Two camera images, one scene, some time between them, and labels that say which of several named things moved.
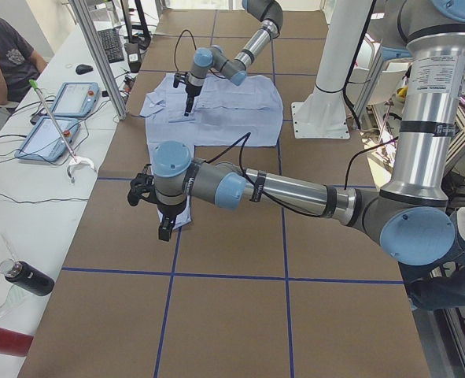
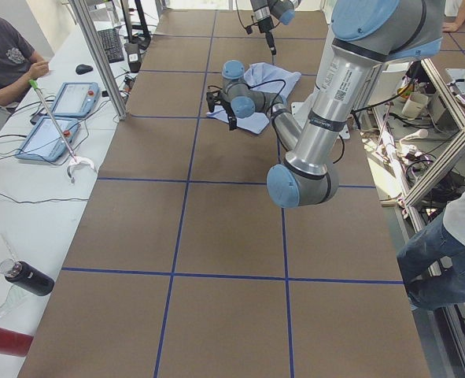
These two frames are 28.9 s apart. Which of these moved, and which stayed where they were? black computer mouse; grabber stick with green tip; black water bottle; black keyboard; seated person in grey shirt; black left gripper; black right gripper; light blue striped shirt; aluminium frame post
Moved: light blue striped shirt; black left gripper; black right gripper
Stayed: grabber stick with green tip; black keyboard; black water bottle; seated person in grey shirt; aluminium frame post; black computer mouse
